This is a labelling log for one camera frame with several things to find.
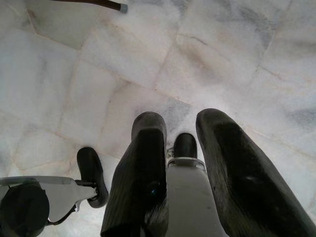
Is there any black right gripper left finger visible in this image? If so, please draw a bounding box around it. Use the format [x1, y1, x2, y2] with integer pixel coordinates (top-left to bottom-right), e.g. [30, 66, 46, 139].
[100, 111, 171, 237]

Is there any black robot right foot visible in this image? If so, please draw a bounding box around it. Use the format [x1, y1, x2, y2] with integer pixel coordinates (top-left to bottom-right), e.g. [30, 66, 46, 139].
[173, 133, 198, 158]

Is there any brown chair leg grey cap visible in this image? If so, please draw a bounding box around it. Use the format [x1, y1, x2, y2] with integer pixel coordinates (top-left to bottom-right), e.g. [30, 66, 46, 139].
[49, 0, 128, 13]

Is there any black robot foot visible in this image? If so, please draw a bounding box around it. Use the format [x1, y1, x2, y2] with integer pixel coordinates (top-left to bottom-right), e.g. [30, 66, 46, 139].
[173, 133, 198, 158]
[77, 147, 110, 209]

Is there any black robot left foot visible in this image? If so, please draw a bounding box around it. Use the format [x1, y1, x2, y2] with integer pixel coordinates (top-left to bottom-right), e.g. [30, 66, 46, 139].
[77, 147, 110, 209]

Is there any silver robot left leg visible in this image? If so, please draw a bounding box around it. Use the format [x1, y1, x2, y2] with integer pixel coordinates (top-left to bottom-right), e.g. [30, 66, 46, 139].
[0, 175, 98, 237]

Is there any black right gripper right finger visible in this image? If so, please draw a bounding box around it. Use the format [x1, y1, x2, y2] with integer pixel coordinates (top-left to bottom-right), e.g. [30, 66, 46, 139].
[196, 109, 316, 237]

